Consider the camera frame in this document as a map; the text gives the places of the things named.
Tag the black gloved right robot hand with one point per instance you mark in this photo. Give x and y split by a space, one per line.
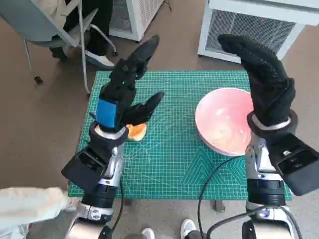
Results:
269 87

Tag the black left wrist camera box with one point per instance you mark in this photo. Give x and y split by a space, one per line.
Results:
82 169

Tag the person's forearm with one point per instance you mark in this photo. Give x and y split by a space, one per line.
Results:
25 206

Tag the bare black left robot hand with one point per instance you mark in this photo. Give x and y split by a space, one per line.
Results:
117 94

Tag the white cabinet with red light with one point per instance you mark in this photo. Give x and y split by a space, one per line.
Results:
249 25

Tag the person's foot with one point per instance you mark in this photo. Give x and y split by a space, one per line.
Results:
187 227
148 234

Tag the white mesh cabinet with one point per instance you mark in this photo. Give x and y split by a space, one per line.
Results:
147 15

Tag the pink bowl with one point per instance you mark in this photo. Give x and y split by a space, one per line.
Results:
219 119

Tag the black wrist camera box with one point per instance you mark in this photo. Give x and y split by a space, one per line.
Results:
296 164
82 169

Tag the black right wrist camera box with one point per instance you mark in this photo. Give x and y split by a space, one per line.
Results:
296 164

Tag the green cutting mat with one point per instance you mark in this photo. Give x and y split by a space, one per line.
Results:
169 154

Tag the long orange toy bread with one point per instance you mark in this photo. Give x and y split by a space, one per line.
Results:
137 132

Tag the brown table leg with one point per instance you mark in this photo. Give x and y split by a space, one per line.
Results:
218 206
127 202

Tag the grey chair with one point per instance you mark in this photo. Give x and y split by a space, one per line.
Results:
30 25

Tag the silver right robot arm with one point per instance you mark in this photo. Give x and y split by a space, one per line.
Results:
264 174

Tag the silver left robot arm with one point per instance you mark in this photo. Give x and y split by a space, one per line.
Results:
113 161

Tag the seated person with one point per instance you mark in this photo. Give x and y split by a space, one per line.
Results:
99 25

